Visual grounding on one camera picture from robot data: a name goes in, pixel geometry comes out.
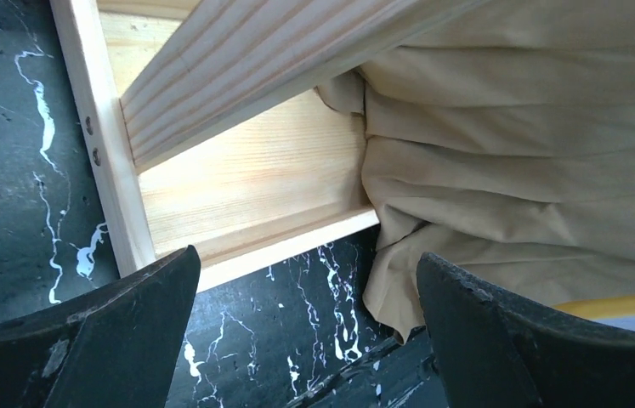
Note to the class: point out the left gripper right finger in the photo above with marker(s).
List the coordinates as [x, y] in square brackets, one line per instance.
[495, 348]

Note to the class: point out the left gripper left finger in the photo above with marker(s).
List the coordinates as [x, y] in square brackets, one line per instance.
[116, 346]

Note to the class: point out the brown skirt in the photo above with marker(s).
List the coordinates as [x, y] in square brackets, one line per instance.
[503, 141]

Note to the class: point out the yellow skirt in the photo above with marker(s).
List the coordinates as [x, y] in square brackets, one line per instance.
[598, 309]

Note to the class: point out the wooden clothes rack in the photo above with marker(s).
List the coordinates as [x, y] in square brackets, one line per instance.
[204, 127]

